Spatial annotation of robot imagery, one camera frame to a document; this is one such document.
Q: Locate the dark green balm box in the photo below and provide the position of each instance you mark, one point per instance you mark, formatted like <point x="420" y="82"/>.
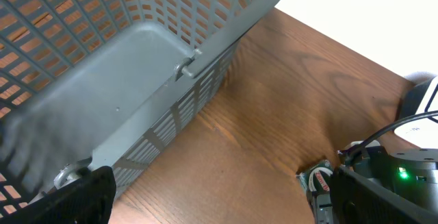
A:
<point x="315" y="183"/>

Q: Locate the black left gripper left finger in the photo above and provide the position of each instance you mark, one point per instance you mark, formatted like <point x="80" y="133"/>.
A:
<point x="86" y="200"/>

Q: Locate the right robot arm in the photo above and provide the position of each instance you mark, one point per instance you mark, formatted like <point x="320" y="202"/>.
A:
<point x="411" y="174"/>

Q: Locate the white barcode scanner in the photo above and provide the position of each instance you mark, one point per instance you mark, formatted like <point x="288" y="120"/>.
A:
<point x="420" y="100"/>

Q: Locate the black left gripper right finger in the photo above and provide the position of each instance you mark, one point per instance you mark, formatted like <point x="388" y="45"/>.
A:
<point x="355" y="199"/>

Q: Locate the dark grey plastic basket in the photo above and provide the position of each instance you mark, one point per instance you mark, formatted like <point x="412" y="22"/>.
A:
<point x="92" y="83"/>

